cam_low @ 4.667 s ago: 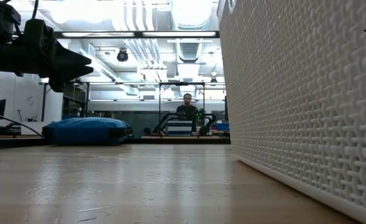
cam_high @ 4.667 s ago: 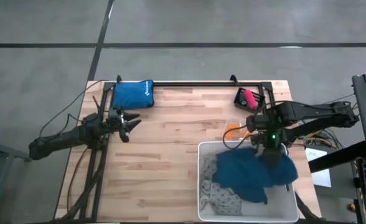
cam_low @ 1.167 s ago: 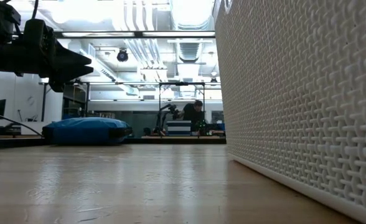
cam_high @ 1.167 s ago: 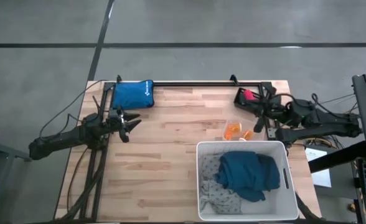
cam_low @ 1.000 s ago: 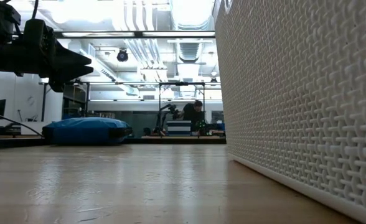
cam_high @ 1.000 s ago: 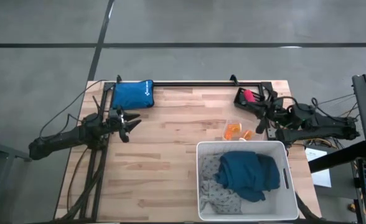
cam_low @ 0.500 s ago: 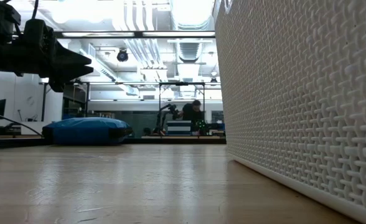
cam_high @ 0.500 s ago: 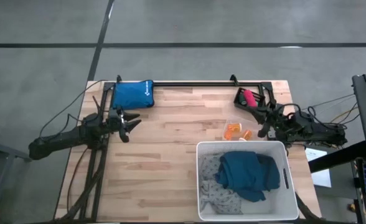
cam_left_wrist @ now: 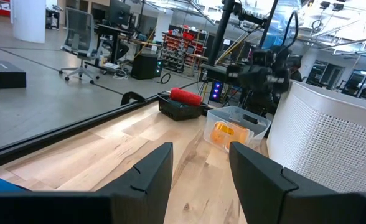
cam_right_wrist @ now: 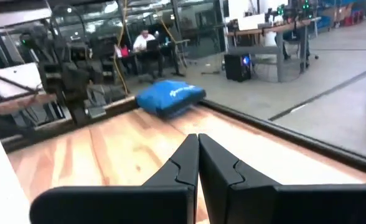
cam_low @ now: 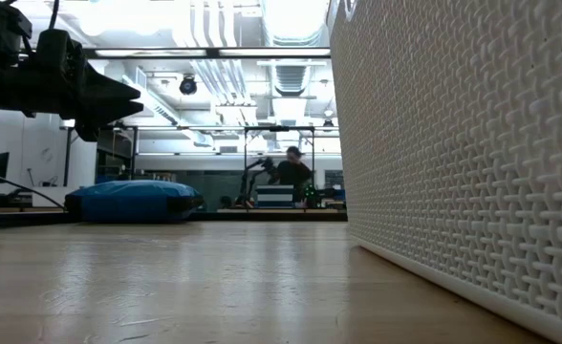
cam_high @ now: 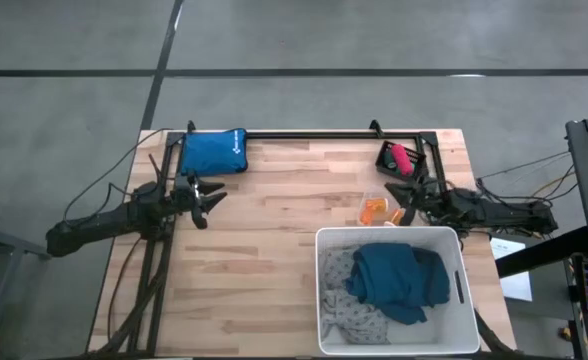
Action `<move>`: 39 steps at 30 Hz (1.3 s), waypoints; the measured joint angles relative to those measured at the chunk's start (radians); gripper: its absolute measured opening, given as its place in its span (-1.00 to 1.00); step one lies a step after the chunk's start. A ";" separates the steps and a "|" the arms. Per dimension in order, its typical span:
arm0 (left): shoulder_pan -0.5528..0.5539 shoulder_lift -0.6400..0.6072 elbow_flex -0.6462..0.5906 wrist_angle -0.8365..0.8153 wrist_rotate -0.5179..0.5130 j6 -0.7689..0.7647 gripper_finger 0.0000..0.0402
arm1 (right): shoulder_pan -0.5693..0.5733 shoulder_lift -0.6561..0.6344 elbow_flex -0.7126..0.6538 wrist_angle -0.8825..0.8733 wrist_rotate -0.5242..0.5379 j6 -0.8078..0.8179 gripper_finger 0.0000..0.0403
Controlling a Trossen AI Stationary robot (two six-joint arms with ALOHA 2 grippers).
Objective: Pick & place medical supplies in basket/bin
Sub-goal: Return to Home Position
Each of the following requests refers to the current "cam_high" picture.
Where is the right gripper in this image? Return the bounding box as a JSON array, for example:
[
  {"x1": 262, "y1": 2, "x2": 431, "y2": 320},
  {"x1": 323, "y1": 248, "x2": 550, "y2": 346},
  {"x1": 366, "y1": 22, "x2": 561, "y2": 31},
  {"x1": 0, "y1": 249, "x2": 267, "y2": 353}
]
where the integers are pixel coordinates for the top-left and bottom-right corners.
[{"x1": 384, "y1": 182, "x2": 448, "y2": 227}]

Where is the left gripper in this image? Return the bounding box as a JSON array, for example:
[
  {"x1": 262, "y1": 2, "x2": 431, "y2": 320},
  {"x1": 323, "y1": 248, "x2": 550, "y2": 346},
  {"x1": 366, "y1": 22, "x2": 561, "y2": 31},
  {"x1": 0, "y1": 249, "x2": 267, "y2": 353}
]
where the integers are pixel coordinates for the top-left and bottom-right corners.
[{"x1": 173, "y1": 172, "x2": 229, "y2": 230}]

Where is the red bandage roll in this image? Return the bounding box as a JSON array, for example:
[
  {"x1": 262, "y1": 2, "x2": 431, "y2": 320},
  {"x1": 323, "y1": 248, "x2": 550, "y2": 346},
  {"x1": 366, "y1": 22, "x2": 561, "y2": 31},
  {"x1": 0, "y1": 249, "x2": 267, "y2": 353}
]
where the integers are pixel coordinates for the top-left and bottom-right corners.
[{"x1": 391, "y1": 143, "x2": 415, "y2": 177}]

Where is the dark blue scrub cloth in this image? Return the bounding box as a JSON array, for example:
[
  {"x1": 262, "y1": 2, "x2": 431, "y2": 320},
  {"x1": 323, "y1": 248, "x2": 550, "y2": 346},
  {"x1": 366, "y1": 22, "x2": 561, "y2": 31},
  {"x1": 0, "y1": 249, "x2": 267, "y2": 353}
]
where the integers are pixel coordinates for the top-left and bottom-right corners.
[{"x1": 344, "y1": 242, "x2": 451, "y2": 325}]

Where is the grey patterned gown cloth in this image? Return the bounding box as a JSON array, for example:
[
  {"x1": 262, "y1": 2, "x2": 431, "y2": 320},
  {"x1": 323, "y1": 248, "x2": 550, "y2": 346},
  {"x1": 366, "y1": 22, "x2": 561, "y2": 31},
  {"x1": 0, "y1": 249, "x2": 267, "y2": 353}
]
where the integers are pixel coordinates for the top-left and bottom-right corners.
[{"x1": 319, "y1": 247, "x2": 391, "y2": 346}]

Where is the small black mesh basket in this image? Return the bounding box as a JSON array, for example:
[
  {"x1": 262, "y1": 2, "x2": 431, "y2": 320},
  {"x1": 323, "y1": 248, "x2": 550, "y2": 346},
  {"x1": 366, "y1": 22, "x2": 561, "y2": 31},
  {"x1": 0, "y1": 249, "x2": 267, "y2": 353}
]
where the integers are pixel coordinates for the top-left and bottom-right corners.
[{"x1": 375, "y1": 140, "x2": 428, "y2": 180}]

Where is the large white woven-texture bin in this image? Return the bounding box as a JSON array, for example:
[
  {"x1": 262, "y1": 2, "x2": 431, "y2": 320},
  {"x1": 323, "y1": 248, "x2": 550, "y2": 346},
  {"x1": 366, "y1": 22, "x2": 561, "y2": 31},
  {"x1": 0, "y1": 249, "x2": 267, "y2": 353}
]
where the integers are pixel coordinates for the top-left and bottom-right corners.
[{"x1": 315, "y1": 226, "x2": 481, "y2": 357}]

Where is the clear plastic container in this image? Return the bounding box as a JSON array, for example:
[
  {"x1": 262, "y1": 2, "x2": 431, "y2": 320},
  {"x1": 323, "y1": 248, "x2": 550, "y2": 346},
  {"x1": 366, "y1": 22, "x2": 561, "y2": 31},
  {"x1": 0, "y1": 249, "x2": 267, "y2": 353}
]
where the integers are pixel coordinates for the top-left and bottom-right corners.
[{"x1": 357, "y1": 192, "x2": 410, "y2": 227}]

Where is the blue first aid pouch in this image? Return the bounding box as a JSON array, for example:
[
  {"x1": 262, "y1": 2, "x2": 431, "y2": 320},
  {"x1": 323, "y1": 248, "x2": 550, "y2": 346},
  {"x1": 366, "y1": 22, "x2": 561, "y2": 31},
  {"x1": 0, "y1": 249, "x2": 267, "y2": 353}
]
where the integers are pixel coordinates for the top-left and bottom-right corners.
[{"x1": 179, "y1": 128, "x2": 249, "y2": 177}]

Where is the white paper sheet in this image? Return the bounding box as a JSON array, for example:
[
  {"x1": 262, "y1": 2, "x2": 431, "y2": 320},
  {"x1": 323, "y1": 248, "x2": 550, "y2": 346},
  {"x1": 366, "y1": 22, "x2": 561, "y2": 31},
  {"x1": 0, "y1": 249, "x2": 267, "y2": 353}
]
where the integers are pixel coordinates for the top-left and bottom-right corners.
[{"x1": 488, "y1": 237, "x2": 533, "y2": 302}]

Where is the black stand bar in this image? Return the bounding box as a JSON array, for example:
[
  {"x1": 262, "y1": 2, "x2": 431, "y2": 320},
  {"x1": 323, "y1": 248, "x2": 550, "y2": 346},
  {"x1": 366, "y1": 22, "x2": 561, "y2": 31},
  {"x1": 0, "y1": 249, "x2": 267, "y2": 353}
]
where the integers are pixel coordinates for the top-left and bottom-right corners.
[{"x1": 496, "y1": 224, "x2": 588, "y2": 279}]

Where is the grey metal stand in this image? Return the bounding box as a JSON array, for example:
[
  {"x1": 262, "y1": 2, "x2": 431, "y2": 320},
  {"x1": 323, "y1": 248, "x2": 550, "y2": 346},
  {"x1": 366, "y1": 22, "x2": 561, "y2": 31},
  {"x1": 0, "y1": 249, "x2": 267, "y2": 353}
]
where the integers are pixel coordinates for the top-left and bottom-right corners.
[{"x1": 0, "y1": 219, "x2": 55, "y2": 360}]

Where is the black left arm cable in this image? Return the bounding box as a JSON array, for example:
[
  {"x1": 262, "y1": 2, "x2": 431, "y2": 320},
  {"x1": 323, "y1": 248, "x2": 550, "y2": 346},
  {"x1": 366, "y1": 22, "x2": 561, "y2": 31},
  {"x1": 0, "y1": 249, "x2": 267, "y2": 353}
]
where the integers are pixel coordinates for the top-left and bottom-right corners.
[{"x1": 62, "y1": 127, "x2": 175, "y2": 224}]

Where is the black table frame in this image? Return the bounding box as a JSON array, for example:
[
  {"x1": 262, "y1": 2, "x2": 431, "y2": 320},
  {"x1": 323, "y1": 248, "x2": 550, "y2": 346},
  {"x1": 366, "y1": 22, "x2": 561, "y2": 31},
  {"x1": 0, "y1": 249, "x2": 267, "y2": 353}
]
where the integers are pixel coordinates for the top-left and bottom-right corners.
[{"x1": 93, "y1": 129, "x2": 450, "y2": 359}]

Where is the grey cable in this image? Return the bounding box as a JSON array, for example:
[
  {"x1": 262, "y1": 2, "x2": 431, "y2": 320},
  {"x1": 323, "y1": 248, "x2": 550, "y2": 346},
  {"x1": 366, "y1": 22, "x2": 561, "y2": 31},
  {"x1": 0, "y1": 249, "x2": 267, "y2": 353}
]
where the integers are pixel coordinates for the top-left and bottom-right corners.
[{"x1": 478, "y1": 152, "x2": 573, "y2": 181}]

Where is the black cable on table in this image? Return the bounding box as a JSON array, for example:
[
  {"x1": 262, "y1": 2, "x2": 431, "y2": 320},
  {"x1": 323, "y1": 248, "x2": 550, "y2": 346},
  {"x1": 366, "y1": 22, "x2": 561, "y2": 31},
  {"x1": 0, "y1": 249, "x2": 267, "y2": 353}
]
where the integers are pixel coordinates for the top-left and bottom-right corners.
[{"x1": 106, "y1": 234, "x2": 145, "y2": 341}]

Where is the yellow cable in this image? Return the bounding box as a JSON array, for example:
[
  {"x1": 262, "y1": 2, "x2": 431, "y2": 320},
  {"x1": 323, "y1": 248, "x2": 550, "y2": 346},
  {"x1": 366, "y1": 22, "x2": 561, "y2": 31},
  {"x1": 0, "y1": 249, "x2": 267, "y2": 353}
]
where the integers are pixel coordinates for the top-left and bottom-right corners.
[{"x1": 531, "y1": 164, "x2": 578, "y2": 199}]

